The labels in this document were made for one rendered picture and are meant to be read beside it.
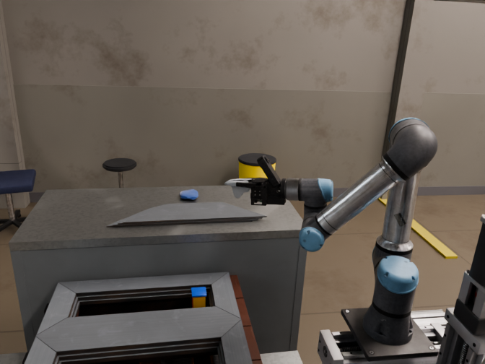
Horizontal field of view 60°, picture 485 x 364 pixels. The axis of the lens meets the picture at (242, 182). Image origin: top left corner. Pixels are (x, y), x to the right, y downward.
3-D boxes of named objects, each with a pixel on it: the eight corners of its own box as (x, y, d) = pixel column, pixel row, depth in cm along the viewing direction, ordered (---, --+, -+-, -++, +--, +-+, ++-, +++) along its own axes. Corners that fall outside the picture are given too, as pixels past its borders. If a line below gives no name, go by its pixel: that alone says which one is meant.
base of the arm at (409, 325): (398, 312, 141) (403, 287, 137) (421, 344, 127) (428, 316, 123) (355, 314, 139) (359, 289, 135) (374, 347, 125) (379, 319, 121)
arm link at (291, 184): (297, 180, 134) (300, 175, 142) (283, 180, 135) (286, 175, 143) (297, 203, 136) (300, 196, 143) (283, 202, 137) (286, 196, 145)
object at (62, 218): (9, 250, 173) (8, 242, 172) (47, 196, 229) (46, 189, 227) (308, 236, 196) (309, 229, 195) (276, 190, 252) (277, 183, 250)
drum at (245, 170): (268, 204, 488) (272, 152, 467) (276, 218, 452) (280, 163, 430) (234, 204, 482) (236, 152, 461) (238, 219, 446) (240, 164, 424)
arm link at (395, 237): (371, 287, 136) (395, 123, 117) (369, 264, 150) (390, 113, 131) (410, 293, 133) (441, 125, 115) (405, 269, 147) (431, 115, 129)
